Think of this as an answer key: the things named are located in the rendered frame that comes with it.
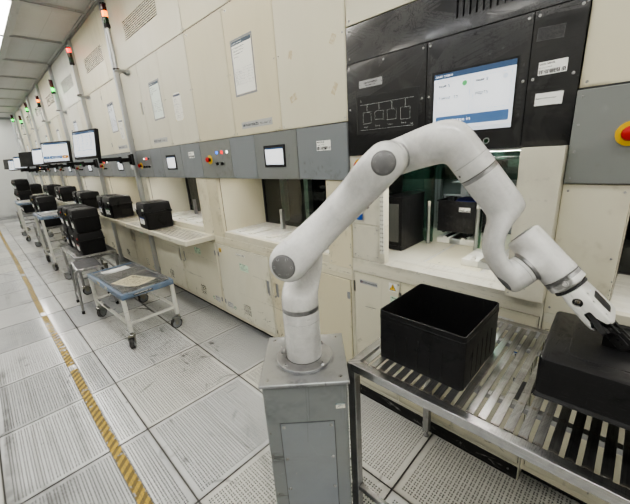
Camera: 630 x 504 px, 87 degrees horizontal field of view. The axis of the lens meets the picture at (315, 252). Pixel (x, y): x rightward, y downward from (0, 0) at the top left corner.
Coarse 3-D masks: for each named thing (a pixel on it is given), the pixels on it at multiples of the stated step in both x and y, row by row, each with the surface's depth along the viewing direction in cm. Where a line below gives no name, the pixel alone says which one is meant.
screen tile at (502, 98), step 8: (496, 72) 112; (480, 80) 116; (488, 80) 114; (496, 80) 113; (504, 80) 111; (480, 88) 116; (504, 88) 112; (472, 96) 119; (480, 96) 117; (488, 96) 115; (496, 96) 114; (504, 96) 112; (472, 104) 120; (480, 104) 118; (488, 104) 116; (496, 104) 114; (504, 104) 113
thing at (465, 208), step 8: (464, 192) 187; (440, 200) 190; (448, 200) 200; (440, 208) 191; (448, 208) 188; (456, 208) 185; (464, 208) 181; (472, 208) 179; (440, 216) 192; (448, 216) 189; (456, 216) 186; (464, 216) 183; (472, 216) 180; (440, 224) 193; (448, 224) 190; (456, 224) 187; (464, 224) 184; (472, 224) 181; (456, 232) 202; (464, 232) 185; (472, 232) 182
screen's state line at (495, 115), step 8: (480, 112) 118; (488, 112) 117; (496, 112) 115; (504, 112) 113; (440, 120) 129; (464, 120) 123; (472, 120) 121; (480, 120) 119; (488, 120) 117; (496, 120) 116
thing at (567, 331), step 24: (552, 336) 83; (576, 336) 82; (600, 336) 81; (552, 360) 74; (576, 360) 73; (600, 360) 73; (624, 360) 72; (552, 384) 75; (576, 384) 71; (600, 384) 68; (624, 384) 66; (576, 408) 72; (600, 408) 70; (624, 408) 67
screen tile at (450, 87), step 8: (456, 80) 121; (440, 88) 126; (448, 88) 124; (456, 88) 122; (464, 88) 120; (464, 96) 121; (440, 104) 127; (448, 104) 125; (456, 104) 123; (464, 104) 121; (440, 112) 128; (448, 112) 126
